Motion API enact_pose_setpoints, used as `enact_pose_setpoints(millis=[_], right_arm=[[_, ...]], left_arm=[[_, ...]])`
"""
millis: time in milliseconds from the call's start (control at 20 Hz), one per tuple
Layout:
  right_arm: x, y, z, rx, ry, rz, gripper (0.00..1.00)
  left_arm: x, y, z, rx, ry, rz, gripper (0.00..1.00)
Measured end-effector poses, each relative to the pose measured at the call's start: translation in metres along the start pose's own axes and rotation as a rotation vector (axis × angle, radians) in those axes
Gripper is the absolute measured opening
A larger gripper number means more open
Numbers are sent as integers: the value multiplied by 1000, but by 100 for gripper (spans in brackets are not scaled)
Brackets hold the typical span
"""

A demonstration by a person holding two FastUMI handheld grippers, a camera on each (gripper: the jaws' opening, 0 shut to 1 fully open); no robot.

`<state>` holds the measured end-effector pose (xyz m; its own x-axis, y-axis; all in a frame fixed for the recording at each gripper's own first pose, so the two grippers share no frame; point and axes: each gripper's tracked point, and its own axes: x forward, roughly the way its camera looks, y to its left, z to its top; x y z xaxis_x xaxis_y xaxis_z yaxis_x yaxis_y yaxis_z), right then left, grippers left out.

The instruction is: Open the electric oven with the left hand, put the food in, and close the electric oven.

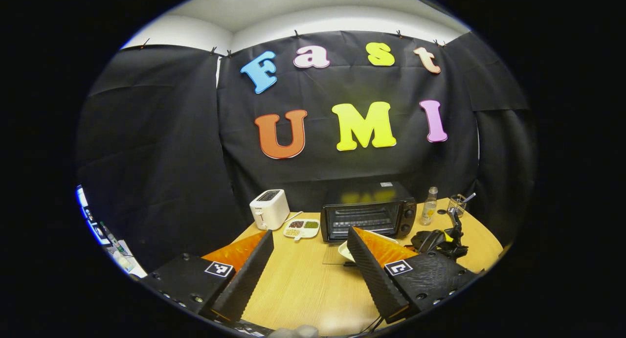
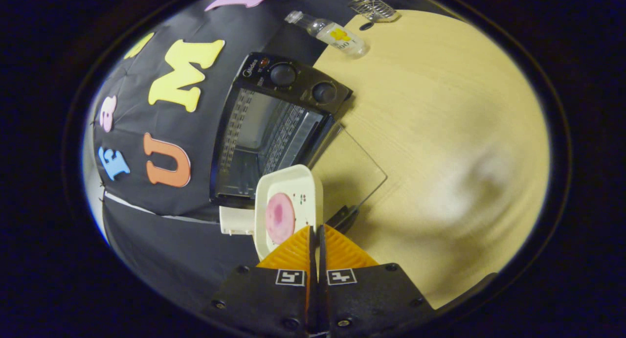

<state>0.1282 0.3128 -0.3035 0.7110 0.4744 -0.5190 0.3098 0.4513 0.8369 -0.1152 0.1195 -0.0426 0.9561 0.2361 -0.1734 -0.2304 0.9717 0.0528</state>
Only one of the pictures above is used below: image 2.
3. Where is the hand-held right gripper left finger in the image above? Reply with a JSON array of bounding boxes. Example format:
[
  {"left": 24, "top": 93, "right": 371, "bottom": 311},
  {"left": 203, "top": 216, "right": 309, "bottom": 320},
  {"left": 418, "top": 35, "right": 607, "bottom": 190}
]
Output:
[{"left": 203, "top": 225, "right": 316, "bottom": 336}]

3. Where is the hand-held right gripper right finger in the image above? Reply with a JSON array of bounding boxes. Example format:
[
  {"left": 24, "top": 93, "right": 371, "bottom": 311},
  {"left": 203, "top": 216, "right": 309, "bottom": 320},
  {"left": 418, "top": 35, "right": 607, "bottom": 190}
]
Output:
[{"left": 318, "top": 225, "right": 436, "bottom": 336}]

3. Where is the white rectangular food plate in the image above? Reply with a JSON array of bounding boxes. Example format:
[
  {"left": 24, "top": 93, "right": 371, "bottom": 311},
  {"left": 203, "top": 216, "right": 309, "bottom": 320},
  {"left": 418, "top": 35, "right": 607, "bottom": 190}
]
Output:
[{"left": 254, "top": 164, "right": 324, "bottom": 260}]

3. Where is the white toaster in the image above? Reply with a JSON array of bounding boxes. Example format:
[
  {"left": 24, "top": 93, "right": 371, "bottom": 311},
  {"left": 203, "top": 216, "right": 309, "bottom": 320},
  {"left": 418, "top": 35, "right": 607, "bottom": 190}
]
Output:
[{"left": 219, "top": 206, "right": 256, "bottom": 236}]

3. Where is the black backdrop cloth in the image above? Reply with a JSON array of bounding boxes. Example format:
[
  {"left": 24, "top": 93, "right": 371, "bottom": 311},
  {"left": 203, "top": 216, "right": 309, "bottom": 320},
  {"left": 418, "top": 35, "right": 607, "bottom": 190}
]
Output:
[{"left": 90, "top": 0, "right": 372, "bottom": 304}]

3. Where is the wire mesh utensil holder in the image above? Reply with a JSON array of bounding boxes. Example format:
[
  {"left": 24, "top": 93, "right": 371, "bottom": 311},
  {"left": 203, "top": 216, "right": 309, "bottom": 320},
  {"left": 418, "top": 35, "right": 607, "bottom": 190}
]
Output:
[{"left": 348, "top": 0, "right": 399, "bottom": 23}]

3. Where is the pink ham slice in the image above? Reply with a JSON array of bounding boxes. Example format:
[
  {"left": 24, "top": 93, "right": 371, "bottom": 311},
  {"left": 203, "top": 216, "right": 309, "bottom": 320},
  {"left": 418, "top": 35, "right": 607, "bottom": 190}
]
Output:
[{"left": 265, "top": 192, "right": 296, "bottom": 245}]

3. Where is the glass bottle with yellow label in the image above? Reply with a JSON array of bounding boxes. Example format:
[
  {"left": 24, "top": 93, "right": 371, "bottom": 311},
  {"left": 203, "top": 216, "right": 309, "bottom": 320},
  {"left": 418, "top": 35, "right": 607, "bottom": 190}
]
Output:
[{"left": 285, "top": 10, "right": 371, "bottom": 59}]

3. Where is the black electric oven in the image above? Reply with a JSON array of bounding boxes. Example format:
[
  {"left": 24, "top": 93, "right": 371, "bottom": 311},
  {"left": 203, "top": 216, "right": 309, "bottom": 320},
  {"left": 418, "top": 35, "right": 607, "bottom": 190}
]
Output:
[{"left": 209, "top": 52, "right": 388, "bottom": 233}]

